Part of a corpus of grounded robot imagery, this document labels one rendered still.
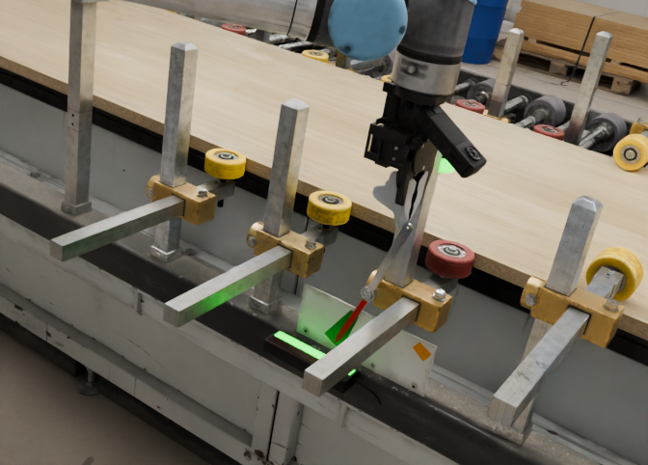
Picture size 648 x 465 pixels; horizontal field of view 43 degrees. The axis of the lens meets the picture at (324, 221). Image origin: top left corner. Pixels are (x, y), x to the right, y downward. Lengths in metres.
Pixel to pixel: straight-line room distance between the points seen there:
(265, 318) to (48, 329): 1.04
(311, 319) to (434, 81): 0.53
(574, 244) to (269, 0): 0.55
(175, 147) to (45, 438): 1.02
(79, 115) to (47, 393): 0.97
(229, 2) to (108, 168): 1.15
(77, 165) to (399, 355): 0.79
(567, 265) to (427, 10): 0.41
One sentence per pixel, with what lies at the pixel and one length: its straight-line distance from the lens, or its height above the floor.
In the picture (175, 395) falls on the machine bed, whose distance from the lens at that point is 2.17.
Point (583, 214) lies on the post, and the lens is 1.18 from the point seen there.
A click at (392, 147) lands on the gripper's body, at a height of 1.13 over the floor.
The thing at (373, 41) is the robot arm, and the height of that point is 1.31.
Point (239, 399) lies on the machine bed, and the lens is 2.04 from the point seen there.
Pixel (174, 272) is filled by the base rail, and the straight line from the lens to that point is 1.61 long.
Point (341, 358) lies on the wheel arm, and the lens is 1.15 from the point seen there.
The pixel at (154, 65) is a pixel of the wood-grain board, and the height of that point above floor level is 0.90.
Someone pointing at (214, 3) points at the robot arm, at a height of 1.32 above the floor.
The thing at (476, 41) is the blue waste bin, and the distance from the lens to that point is 6.97.
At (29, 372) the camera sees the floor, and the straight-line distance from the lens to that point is 2.52.
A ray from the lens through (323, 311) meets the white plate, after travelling 1.43.
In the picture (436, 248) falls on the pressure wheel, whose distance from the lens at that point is 1.40.
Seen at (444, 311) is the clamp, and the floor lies 0.86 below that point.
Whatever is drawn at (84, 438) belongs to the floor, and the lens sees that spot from 2.29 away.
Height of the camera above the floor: 1.50
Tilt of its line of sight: 25 degrees down
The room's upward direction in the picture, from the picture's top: 10 degrees clockwise
